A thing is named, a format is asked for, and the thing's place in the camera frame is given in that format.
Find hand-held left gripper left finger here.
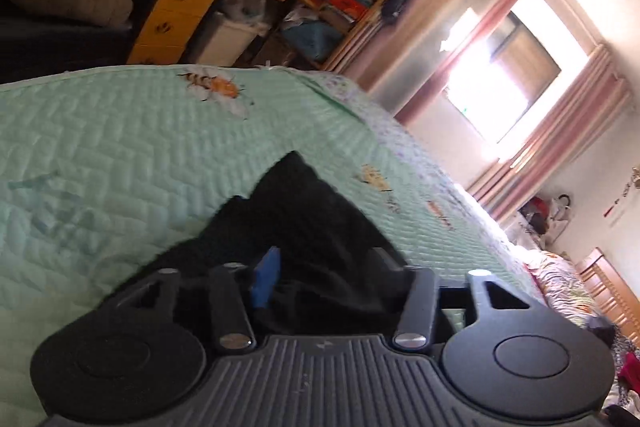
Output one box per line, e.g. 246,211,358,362
107,247,282,354

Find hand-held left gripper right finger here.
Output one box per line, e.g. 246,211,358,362
368,247,534,353

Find black pants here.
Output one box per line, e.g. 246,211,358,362
139,150,417,339

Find cluttered pile with fan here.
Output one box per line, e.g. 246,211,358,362
519,193,574,249

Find green quilted bedspread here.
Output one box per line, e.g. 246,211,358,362
0,63,547,427

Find pink curtain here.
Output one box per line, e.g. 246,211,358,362
466,46,634,226
344,0,544,124

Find window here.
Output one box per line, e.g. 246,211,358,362
444,0,589,158

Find wooden headboard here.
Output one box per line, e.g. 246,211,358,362
574,246,640,349

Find blue bag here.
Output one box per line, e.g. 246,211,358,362
281,18,344,64

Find white storage bin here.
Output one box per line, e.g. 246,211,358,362
191,11,259,68

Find red box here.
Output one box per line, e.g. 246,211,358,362
326,0,372,21

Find red cloth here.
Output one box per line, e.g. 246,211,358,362
616,351,640,389

